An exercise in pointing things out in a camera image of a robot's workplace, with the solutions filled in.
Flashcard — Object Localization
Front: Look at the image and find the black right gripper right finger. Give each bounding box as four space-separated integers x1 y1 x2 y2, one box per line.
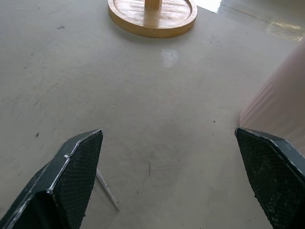
234 127 305 229

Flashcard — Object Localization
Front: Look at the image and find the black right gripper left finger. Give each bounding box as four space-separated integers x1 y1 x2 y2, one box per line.
0 129 103 229

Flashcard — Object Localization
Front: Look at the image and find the pink ribbed cup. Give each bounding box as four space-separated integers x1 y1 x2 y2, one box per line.
239 42 305 156

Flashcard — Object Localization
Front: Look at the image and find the thin white stick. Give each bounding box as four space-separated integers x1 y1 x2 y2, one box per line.
95 168 120 211

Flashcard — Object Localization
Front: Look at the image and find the round wooden stand base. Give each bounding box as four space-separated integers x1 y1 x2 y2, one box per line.
107 0 198 39

